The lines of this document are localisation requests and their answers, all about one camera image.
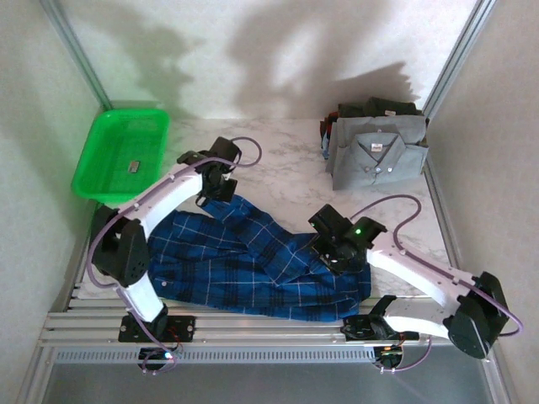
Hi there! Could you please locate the blue plaid long sleeve shirt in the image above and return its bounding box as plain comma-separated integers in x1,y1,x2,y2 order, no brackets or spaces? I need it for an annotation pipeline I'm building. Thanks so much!
146,194,372,323

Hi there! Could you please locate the grey shirt with label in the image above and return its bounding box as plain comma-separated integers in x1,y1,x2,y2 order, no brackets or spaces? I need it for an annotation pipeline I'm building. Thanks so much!
326,132,430,190

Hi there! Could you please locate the green plastic basket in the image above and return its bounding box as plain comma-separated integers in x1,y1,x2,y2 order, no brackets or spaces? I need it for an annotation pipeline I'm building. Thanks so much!
71,109,171,203

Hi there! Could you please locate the red and dark folded shirt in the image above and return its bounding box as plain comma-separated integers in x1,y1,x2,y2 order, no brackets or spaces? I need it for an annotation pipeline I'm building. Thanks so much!
318,109,340,161

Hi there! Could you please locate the dark olive folded shirt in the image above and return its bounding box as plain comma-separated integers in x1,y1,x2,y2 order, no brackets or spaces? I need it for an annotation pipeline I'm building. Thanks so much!
339,97,424,119

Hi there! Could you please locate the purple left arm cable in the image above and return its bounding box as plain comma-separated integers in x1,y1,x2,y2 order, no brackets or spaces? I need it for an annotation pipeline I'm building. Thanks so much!
87,135,264,375

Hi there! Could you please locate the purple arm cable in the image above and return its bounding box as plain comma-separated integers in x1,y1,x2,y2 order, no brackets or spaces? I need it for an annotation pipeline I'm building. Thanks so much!
349,193,526,374
87,135,264,375

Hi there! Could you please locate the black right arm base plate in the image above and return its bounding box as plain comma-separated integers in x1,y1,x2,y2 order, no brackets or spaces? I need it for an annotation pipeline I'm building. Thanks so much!
341,313,420,343

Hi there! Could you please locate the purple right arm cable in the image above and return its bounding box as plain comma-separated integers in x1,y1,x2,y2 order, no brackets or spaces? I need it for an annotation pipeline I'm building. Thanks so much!
349,193,526,374

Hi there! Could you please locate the aluminium rail frame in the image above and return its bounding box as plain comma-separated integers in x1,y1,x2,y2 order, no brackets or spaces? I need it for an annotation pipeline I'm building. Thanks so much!
40,296,496,348

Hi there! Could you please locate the grey slotted cable duct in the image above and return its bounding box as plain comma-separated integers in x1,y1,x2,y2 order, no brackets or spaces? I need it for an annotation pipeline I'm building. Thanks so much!
54,347,376,365

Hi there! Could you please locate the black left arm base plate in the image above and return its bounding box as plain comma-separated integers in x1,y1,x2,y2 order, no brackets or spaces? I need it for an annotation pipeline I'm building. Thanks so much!
117,315,198,343

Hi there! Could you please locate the aluminium corner post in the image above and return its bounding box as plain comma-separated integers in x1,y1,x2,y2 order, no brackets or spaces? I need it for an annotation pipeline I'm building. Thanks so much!
40,0,113,111
422,0,498,117

